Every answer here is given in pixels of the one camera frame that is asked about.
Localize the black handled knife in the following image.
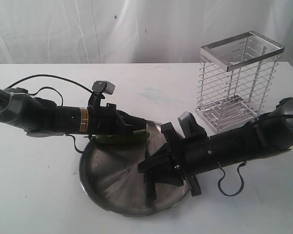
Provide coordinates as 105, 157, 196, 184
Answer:
144, 131, 157, 201

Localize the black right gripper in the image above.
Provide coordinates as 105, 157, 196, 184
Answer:
138, 122, 212, 196

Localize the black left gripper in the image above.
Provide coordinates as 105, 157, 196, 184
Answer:
87, 103, 147, 135

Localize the chrome wire utensil holder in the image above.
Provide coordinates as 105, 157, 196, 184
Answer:
196, 31, 285, 134

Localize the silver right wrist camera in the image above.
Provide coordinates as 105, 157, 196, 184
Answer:
178, 112, 207, 139

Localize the green cucumber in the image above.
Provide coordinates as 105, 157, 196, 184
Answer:
93, 131, 150, 145

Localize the round stainless steel plate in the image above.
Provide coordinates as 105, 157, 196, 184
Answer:
79, 120, 189, 216

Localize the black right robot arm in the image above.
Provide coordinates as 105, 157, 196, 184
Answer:
138, 97, 293, 198

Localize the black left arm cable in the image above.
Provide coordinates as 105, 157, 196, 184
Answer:
7, 74, 96, 154

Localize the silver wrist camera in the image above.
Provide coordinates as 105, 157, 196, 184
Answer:
178, 112, 207, 139
92, 80, 115, 95

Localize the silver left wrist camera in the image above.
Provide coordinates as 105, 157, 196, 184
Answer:
92, 80, 115, 95

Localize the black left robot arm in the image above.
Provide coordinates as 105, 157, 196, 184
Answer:
0, 81, 147, 137

